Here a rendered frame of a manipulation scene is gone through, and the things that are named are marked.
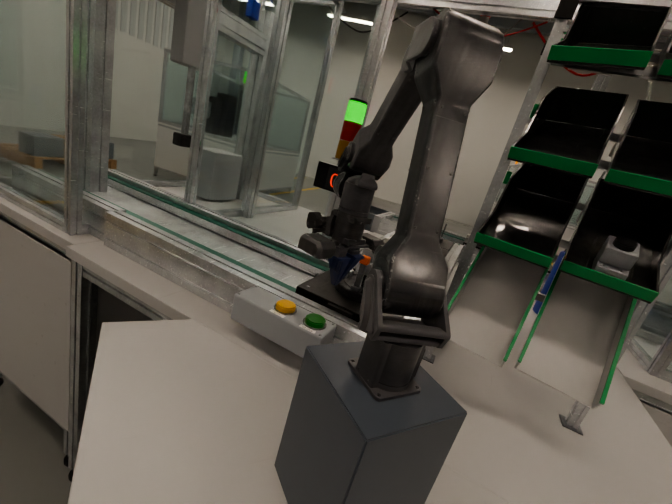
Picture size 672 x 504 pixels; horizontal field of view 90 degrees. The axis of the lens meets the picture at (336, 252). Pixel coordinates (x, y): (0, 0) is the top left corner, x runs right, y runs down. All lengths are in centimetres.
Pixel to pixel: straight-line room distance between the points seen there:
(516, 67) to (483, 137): 196
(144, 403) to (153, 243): 49
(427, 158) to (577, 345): 54
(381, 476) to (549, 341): 49
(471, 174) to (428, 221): 1092
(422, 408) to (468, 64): 36
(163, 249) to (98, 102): 65
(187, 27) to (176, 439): 136
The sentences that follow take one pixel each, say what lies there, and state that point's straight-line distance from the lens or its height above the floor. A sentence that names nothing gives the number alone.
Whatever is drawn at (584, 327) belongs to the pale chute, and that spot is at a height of 109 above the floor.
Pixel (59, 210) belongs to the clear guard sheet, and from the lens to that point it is 128.
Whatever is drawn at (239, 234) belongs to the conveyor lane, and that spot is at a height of 94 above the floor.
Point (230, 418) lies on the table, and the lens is 60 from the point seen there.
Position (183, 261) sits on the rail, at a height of 93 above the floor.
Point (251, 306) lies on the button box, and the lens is 70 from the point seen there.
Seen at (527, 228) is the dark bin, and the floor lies 124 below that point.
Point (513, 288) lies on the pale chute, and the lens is 80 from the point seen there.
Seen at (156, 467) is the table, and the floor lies 86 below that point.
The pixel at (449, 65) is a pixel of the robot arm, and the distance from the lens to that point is 39.
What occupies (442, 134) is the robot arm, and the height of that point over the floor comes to 133.
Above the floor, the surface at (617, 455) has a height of 86.
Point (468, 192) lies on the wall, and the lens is 1130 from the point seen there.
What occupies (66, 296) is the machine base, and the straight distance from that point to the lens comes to 127.
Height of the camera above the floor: 129
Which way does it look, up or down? 17 degrees down
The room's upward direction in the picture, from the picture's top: 15 degrees clockwise
